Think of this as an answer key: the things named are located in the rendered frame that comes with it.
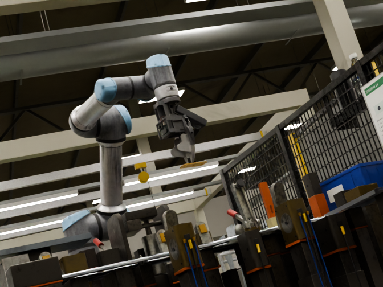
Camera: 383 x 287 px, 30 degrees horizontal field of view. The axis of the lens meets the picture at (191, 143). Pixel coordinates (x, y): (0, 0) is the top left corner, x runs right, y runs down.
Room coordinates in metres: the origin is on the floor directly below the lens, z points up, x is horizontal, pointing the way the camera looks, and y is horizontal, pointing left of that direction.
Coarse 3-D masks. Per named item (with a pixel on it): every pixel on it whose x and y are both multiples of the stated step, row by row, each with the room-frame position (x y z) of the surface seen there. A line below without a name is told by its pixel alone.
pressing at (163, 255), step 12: (324, 216) 2.23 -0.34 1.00; (276, 228) 2.15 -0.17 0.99; (228, 240) 2.08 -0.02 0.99; (168, 252) 2.02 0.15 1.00; (216, 252) 2.30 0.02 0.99; (120, 264) 1.95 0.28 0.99; (132, 264) 2.08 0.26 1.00; (156, 264) 2.15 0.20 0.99; (72, 276) 1.97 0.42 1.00; (96, 276) 2.11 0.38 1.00
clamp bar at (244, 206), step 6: (240, 180) 2.40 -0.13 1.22; (234, 186) 2.41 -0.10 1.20; (240, 186) 2.39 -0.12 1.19; (234, 192) 2.42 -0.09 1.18; (240, 192) 2.43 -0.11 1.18; (234, 198) 2.43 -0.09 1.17; (240, 198) 2.42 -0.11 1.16; (246, 198) 2.42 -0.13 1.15; (240, 204) 2.40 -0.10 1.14; (246, 204) 2.42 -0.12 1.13; (240, 210) 2.41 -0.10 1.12; (246, 210) 2.42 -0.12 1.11; (246, 216) 2.40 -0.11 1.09; (252, 216) 2.41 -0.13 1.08
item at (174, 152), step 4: (176, 140) 2.15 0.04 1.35; (180, 140) 2.15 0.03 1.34; (176, 144) 2.15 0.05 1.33; (176, 148) 2.15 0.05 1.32; (172, 152) 2.14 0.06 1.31; (176, 152) 2.15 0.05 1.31; (180, 152) 2.15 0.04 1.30; (184, 152) 2.15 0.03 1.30; (176, 156) 2.15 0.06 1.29; (180, 156) 2.15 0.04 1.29; (184, 156) 2.16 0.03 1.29; (188, 156) 2.16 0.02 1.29; (188, 160) 2.15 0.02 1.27
